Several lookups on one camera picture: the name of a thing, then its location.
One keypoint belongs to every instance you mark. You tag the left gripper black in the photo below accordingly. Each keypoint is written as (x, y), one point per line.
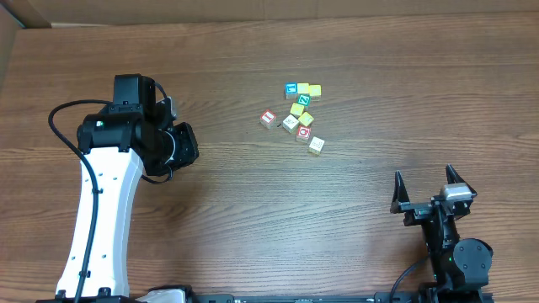
(189, 149)

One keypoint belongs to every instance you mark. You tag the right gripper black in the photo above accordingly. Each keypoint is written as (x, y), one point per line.
(418, 209)

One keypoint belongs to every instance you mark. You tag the white dotted wooden block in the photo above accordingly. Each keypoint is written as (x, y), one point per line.
(316, 145)

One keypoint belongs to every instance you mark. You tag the red Q letter block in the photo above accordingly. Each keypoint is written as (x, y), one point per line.
(303, 134)

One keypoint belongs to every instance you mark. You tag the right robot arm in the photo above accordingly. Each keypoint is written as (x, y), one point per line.
(460, 266)

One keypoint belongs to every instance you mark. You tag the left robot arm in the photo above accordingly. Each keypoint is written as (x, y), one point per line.
(133, 137)

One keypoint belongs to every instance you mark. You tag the red I letter block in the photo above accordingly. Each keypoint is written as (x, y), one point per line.
(268, 119)

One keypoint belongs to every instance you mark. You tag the white picture block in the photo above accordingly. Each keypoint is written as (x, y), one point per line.
(290, 123)

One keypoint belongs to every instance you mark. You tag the yellow block middle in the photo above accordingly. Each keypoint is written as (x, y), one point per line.
(297, 109)

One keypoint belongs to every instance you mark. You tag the blue letter block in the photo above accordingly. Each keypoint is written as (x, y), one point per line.
(291, 90)

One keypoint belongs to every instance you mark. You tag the yellow block lower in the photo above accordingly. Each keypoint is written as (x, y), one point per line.
(305, 119)

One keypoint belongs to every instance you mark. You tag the green Z letter block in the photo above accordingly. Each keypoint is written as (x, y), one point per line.
(304, 99)

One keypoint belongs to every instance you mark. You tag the pale yellow block top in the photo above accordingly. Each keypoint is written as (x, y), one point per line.
(303, 87)

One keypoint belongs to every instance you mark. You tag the yellow block top right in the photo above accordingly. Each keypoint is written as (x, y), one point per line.
(315, 91)

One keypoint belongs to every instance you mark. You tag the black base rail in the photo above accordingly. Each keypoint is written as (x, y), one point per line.
(378, 297)

